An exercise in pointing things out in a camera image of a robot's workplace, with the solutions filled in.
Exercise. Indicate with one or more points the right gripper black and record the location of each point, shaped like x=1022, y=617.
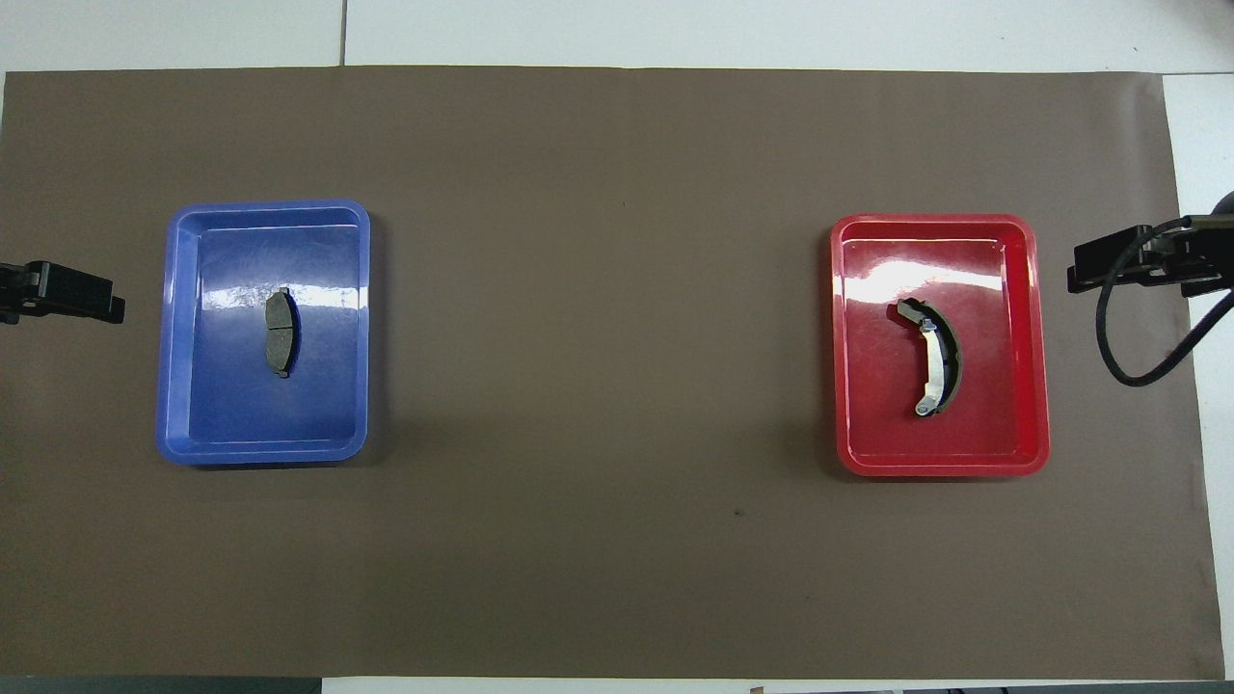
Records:
x=1195, y=260

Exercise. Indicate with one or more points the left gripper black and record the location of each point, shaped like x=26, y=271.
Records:
x=14, y=289

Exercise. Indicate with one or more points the dark brake pad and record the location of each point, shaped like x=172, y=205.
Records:
x=280, y=337

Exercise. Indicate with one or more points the curved brake shoe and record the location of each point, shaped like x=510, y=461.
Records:
x=933, y=371

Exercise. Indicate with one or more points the blue plastic tray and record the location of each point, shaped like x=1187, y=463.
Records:
x=231, y=414

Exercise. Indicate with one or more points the red plastic tray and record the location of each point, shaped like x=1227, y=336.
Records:
x=1003, y=424

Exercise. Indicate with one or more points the brown table mat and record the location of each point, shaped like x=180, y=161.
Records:
x=617, y=193

